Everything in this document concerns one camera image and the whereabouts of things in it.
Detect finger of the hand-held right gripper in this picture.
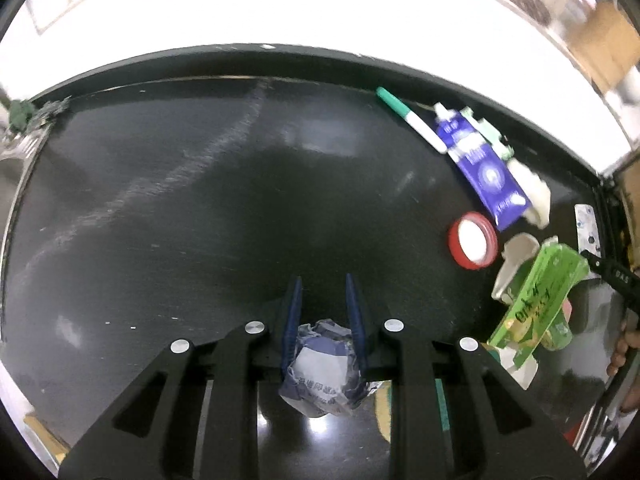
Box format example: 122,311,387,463
580,249,640,312

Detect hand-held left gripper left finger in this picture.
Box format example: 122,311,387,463
57,275,306,480

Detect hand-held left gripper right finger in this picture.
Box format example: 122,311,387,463
345,273,589,480

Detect white blue paper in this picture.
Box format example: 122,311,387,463
278,318,383,418

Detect green drink carton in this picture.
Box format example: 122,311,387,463
487,240,591,368

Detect person's right hand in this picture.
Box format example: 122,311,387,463
606,317,633,378

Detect small metal plate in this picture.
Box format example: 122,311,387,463
574,204,600,253

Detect torn white paper cup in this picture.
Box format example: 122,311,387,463
491,233,542,306

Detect green yellow sponge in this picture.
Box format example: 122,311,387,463
375,379,450,442

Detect white crumpled tissue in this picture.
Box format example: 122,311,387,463
505,157,552,228

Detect white paper scrap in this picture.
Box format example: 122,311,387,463
495,345,540,391

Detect red white jar lid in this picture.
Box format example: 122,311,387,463
447,212,499,271

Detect blue white tube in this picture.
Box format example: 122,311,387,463
433,103,532,233

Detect green white small tube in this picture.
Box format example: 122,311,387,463
460,107,516,161

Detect green white marker pen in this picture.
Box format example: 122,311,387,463
376,87,447,155

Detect cardboard box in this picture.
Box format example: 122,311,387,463
565,0,640,91

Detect green scrub sponge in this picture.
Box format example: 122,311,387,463
7,100,38,133

